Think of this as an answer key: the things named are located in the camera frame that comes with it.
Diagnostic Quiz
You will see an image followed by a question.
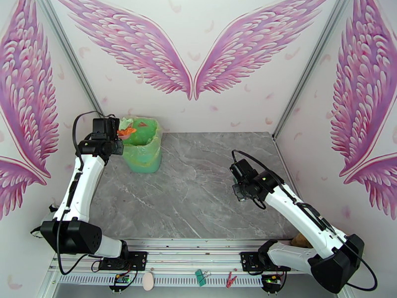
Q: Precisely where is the green trash bin with bag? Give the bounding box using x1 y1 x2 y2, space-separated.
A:
119 116 163 174

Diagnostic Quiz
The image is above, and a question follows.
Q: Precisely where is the brown bear plush toy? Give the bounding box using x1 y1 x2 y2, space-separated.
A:
290 233 314 249

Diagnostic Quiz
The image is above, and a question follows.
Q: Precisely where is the right circuit board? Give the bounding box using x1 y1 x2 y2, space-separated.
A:
261 274 284 293

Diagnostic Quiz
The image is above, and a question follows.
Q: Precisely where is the circuit board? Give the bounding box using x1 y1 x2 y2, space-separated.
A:
108 274 131 292
261 274 284 293

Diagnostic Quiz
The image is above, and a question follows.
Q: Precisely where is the green binder clip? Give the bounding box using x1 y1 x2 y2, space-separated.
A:
195 269 211 288

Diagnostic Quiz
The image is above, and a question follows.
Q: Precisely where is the grey husky plush toy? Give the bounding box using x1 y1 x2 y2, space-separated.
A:
30 204 60 238

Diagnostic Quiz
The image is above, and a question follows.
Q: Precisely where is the white perforated strip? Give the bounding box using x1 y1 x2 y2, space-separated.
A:
58 274 265 285

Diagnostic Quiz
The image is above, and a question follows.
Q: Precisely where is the beige egg-shaped object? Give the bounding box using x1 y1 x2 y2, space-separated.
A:
142 272 155 292

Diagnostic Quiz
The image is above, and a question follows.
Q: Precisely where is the left circuit board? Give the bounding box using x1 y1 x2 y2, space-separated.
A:
108 274 131 292

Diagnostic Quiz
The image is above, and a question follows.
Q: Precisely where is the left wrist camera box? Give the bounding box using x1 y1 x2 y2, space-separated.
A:
92 118 108 136

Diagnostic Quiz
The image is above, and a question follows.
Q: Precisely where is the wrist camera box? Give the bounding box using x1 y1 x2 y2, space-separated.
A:
230 160 254 180
92 118 108 136

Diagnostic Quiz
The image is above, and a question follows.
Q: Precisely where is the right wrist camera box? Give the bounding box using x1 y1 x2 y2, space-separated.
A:
230 160 254 180

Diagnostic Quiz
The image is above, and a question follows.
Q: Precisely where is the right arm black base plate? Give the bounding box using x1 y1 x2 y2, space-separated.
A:
240 251 292 272

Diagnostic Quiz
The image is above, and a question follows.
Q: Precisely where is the aluminium frame post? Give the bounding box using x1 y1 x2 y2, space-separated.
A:
272 0 357 140
34 0 114 140

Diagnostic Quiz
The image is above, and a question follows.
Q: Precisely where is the aluminium mounting rail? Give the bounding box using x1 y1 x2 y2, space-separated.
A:
48 238 345 276

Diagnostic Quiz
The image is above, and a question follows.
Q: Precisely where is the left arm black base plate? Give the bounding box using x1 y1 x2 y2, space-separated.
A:
98 251 148 271

